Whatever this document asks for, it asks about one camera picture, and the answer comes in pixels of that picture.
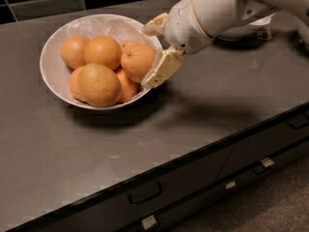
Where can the lower dark drawer front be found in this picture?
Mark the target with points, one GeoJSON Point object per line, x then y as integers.
{"type": "Point", "coordinates": [262, 199]}

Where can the white bowl with strawberries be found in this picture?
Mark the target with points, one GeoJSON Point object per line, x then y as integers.
{"type": "Point", "coordinates": [258, 28]}

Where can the hidden orange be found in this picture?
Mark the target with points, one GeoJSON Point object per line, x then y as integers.
{"type": "Point", "coordinates": [73, 85]}
{"type": "Point", "coordinates": [129, 87]}

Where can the left dark drawer front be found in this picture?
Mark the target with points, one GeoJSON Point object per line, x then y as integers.
{"type": "Point", "coordinates": [110, 210]}

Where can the front yellowish orange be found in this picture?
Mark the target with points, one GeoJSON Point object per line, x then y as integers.
{"type": "Point", "coordinates": [99, 86]}

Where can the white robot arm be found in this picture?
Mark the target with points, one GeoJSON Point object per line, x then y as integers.
{"type": "Point", "coordinates": [218, 16]}

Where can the lower left hidden orange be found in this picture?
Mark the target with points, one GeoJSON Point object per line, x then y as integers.
{"type": "Point", "coordinates": [73, 85]}

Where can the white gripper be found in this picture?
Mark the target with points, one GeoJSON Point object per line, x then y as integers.
{"type": "Point", "coordinates": [182, 26]}

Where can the large white bowl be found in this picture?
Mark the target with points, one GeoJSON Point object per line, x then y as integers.
{"type": "Point", "coordinates": [56, 74]}

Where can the orange with navel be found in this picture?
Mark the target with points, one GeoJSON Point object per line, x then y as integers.
{"type": "Point", "coordinates": [137, 59]}

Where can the right dark drawer front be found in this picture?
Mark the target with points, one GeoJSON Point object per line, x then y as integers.
{"type": "Point", "coordinates": [280, 143]}

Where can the black left drawer handle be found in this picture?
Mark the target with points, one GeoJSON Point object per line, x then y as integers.
{"type": "Point", "coordinates": [144, 193]}

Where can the dark drawer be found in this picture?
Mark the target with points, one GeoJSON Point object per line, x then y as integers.
{"type": "Point", "coordinates": [262, 199]}
{"type": "Point", "coordinates": [280, 143]}
{"type": "Point", "coordinates": [110, 210]}

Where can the back middle orange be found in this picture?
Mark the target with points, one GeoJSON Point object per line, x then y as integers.
{"type": "Point", "coordinates": [103, 50]}

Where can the back left orange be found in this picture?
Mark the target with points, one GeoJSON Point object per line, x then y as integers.
{"type": "Point", "coordinates": [72, 51]}

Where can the lower right hidden orange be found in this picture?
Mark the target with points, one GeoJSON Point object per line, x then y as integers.
{"type": "Point", "coordinates": [129, 87]}

